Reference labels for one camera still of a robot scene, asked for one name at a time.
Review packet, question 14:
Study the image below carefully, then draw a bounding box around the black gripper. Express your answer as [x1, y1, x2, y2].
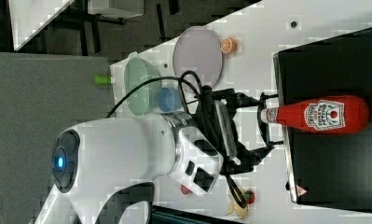
[194, 86, 273, 175]

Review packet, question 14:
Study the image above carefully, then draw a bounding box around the red plush ketchup bottle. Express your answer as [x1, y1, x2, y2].
[261, 95, 369, 134]

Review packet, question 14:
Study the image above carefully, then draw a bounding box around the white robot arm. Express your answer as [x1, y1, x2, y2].
[31, 86, 273, 224]

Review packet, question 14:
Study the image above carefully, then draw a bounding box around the red tomato toy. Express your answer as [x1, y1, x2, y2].
[244, 190, 255, 204]

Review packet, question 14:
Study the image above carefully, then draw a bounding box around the yellow banana toy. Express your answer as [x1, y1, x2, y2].
[227, 192, 249, 219]

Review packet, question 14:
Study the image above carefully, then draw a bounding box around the blue small bowl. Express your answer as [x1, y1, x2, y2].
[157, 87, 182, 113]

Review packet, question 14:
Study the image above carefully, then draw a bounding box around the orange slice toy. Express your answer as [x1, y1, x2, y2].
[221, 37, 237, 54]

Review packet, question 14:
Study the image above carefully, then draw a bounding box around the red strawberry toy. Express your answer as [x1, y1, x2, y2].
[181, 186, 191, 195]

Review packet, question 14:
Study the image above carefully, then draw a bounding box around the lavender round plate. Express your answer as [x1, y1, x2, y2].
[172, 26, 223, 87]

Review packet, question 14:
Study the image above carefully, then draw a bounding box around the green colander bowl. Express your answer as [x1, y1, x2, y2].
[124, 52, 161, 116]

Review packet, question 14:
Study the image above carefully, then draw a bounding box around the green marker clamp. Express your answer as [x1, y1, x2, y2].
[93, 75, 114, 85]

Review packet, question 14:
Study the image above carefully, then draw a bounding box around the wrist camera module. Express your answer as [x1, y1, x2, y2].
[214, 101, 238, 161]

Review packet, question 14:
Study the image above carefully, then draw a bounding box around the black oven door handle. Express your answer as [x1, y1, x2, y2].
[257, 92, 283, 147]

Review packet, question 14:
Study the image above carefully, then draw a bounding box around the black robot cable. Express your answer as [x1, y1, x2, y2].
[104, 70, 247, 209]

